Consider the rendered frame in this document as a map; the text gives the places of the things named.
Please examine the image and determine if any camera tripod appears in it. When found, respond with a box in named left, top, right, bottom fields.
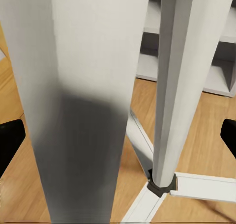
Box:
left=0, top=0, right=236, bottom=224

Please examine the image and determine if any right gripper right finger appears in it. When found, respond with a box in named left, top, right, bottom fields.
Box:
left=220, top=119, right=236, bottom=158

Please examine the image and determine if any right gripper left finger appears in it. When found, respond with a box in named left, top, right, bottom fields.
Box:
left=0, top=118, right=26, bottom=177

